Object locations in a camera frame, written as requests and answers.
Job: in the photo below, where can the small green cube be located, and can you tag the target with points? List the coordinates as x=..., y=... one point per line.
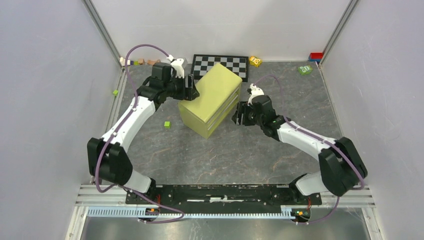
x=167, y=124

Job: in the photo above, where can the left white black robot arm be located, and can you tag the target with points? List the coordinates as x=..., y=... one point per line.
x=107, y=155

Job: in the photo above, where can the yellow toy block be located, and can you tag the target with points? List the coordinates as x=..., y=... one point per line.
x=255, y=61

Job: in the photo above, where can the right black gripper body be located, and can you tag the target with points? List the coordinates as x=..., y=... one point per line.
x=250, y=118

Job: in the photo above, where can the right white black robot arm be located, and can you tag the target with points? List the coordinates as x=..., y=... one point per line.
x=341, y=168

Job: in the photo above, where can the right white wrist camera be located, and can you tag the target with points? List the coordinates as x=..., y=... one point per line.
x=253, y=92

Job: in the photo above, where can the white toy piece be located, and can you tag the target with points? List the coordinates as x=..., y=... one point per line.
x=125, y=62

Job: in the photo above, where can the red blue blocks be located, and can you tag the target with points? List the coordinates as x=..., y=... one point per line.
x=315, y=57

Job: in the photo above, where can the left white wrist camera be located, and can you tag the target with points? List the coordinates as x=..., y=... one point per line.
x=178, y=65

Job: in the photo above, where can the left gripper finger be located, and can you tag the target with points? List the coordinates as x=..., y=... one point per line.
x=190, y=93
x=190, y=81

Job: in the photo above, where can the green number block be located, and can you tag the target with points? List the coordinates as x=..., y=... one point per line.
x=305, y=70

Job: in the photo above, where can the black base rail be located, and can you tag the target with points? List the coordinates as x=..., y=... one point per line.
x=175, y=202

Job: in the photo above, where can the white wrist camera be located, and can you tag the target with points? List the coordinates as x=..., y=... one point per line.
x=253, y=92
x=178, y=65

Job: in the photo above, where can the wooden arch block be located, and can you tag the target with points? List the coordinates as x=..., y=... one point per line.
x=152, y=62

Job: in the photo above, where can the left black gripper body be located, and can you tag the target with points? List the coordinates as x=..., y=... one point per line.
x=178, y=90

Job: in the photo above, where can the green makeup organizer box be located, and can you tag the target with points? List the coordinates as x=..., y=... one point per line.
x=219, y=92

